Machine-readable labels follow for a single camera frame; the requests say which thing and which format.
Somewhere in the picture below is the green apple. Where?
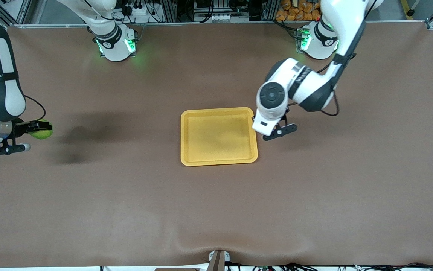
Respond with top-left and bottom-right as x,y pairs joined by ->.
28,120 -> 54,140

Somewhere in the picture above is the yellow plastic tray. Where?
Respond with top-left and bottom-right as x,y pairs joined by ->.
180,107 -> 258,167

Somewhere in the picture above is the white power strip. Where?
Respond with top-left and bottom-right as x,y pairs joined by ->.
124,2 -> 153,15

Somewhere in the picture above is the bag of orange items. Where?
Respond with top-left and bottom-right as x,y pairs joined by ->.
276,0 -> 322,21

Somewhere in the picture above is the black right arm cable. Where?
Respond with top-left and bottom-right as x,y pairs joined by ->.
24,95 -> 47,122

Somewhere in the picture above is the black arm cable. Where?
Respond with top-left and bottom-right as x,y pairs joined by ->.
288,62 -> 340,116
24,95 -> 47,122

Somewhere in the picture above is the aluminium frame post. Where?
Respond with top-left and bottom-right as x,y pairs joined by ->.
160,0 -> 177,22
261,0 -> 277,21

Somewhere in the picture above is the silver table edge rail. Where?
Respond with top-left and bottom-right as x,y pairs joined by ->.
8,21 -> 433,29

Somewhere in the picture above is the metal table edge bracket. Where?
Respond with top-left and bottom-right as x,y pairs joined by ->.
206,250 -> 230,271

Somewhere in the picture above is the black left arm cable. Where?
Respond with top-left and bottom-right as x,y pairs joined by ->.
288,62 -> 340,116

